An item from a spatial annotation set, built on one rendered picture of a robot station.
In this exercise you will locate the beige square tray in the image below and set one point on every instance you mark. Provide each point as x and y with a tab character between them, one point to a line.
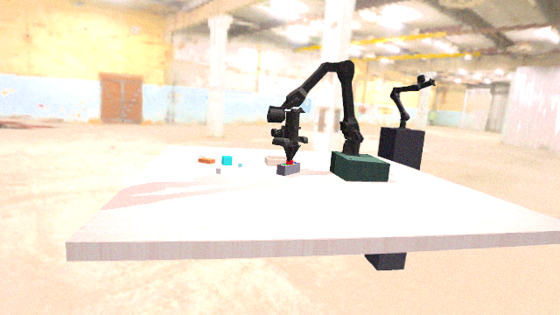
275	160

